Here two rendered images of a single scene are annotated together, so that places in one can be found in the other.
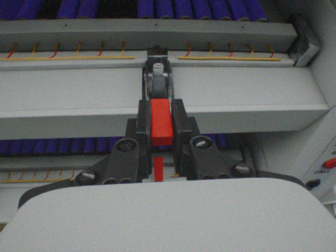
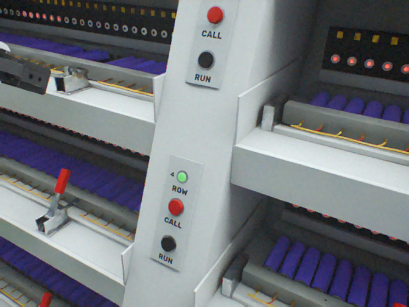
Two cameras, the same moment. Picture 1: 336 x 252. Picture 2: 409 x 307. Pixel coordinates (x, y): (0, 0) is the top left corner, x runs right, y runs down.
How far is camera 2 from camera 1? 0.43 m
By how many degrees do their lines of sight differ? 42
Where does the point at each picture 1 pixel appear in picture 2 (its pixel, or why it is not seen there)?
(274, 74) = (146, 104)
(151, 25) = (96, 64)
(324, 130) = (156, 148)
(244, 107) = (100, 106)
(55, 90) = not seen: hidden behind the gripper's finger
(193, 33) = (112, 70)
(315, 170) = (164, 215)
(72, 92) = not seen: hidden behind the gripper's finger
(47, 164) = (9, 164)
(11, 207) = not seen: outside the picture
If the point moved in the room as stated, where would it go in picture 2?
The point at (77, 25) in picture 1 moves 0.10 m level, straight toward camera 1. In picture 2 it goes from (64, 57) to (20, 47)
